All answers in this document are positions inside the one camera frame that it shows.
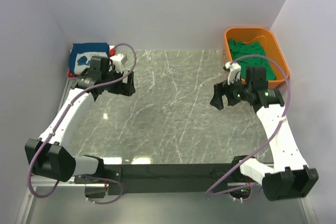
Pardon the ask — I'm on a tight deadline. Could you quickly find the green t shirt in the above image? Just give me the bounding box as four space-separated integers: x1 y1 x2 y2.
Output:
227 38 278 82

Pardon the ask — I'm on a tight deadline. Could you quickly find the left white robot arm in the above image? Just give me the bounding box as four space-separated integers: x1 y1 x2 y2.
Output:
25 56 135 182

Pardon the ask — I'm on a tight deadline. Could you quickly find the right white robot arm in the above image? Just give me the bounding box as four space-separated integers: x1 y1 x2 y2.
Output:
205 62 319 201

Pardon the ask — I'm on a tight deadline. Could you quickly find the folded blue t shirt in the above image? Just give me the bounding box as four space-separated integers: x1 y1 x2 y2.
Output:
68 42 109 75

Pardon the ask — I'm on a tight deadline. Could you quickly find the orange plastic basket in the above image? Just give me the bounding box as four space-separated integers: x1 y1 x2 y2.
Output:
222 27 289 78

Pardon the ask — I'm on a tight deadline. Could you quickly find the black base beam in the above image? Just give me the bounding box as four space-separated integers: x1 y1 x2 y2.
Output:
73 155 274 199

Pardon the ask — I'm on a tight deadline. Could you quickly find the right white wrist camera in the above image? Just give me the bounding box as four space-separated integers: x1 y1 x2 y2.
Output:
224 61 241 85

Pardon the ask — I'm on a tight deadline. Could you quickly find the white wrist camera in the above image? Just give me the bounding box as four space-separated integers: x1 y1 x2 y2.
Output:
224 61 241 85
110 54 128 72

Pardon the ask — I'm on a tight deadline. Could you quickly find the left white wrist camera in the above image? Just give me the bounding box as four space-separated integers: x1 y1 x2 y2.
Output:
110 54 128 72

